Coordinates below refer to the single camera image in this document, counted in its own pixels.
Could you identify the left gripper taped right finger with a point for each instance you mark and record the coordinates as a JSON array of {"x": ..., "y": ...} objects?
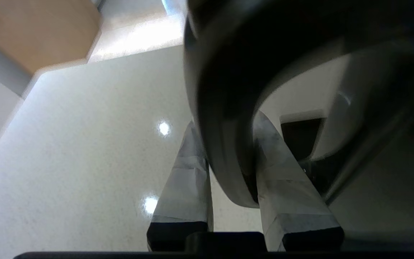
[{"x": 286, "y": 194}]

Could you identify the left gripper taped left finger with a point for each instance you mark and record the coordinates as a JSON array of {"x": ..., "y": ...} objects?
[{"x": 189, "y": 187}]

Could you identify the black electric kettle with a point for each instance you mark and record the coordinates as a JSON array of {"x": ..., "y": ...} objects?
[{"x": 246, "y": 54}]

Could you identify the light wooden door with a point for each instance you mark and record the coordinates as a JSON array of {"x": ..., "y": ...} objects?
[{"x": 38, "y": 32}]

